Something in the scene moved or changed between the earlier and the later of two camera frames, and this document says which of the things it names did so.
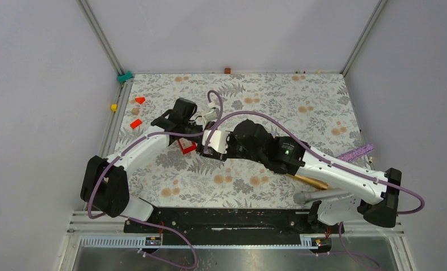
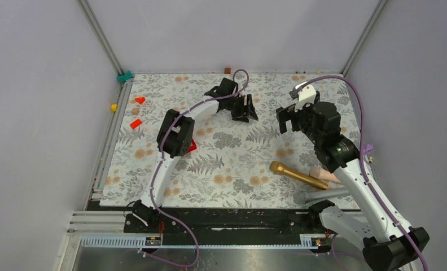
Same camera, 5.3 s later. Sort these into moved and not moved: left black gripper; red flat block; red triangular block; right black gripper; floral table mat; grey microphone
Moved: left black gripper; right black gripper
Not moved: red triangular block; red flat block; grey microphone; floral table mat
